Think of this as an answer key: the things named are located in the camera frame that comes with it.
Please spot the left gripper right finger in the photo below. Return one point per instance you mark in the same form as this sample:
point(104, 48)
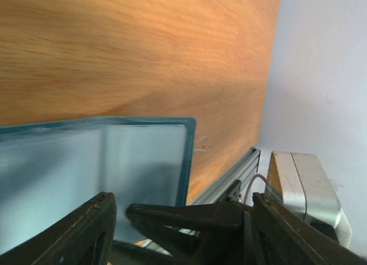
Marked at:
point(280, 237)

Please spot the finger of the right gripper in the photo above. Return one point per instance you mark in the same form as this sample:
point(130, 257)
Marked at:
point(210, 231)

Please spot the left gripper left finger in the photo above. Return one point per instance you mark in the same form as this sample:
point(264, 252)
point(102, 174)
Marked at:
point(84, 236)

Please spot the teal leather card holder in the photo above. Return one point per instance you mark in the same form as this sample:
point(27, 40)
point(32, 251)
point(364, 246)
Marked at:
point(49, 169)

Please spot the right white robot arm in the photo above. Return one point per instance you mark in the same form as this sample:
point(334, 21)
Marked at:
point(296, 181)

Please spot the aluminium front rail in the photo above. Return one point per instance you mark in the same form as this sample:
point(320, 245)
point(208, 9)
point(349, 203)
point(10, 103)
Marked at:
point(243, 170)

